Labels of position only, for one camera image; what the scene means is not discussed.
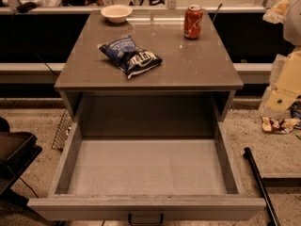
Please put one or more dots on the blue snack packet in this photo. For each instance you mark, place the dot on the blue snack packet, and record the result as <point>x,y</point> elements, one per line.
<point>295,111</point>

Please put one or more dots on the grey drawer cabinet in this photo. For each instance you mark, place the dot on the grey drawer cabinet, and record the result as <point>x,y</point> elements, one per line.
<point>193,65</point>

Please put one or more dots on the brown snack wrapper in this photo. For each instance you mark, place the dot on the brown snack wrapper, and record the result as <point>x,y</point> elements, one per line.
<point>281,126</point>

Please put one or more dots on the black tray stand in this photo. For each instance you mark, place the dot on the black tray stand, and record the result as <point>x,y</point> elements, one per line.
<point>17,151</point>

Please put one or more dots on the grey top drawer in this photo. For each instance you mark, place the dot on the grey top drawer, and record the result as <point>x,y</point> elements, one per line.
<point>146,156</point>

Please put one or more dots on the cloth covered gripper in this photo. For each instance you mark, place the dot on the cloth covered gripper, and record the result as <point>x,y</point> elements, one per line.
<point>293,21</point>

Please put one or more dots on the wire mesh basket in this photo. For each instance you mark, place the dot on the wire mesh basket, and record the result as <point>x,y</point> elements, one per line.
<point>62,132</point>

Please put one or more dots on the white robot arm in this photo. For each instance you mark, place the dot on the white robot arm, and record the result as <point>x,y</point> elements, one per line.
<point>285,78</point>

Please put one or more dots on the white bowl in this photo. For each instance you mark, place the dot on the white bowl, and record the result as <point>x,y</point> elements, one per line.
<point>116,14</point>

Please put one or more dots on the black drawer handle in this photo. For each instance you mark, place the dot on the black drawer handle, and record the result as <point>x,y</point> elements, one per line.
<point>144,222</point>

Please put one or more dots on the blue kettle chips bag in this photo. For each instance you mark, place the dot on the blue kettle chips bag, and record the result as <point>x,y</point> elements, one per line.
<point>126,56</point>

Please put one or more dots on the orange soda can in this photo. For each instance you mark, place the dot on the orange soda can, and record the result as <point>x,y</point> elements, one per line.
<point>192,22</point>

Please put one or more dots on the black pole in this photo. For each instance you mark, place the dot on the black pole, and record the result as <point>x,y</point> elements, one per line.
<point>259,181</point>

